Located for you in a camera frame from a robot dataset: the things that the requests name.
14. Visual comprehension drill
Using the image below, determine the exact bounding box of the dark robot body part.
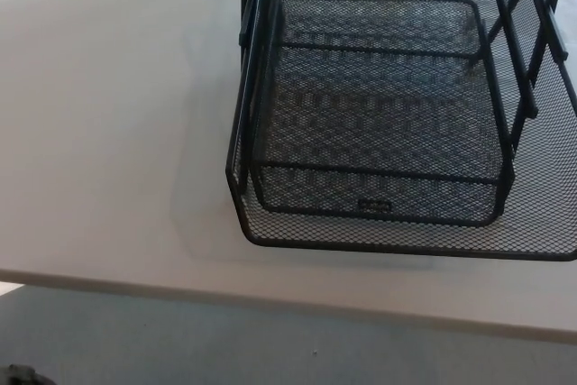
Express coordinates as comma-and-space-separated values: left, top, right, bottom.
0, 350, 47, 385

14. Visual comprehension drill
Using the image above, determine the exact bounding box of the black mesh sliding drawer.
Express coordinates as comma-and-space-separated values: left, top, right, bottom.
224, 0, 577, 264

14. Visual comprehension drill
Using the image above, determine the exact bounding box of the black mesh tray with label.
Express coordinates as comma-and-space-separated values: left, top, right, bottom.
254, 0, 517, 227

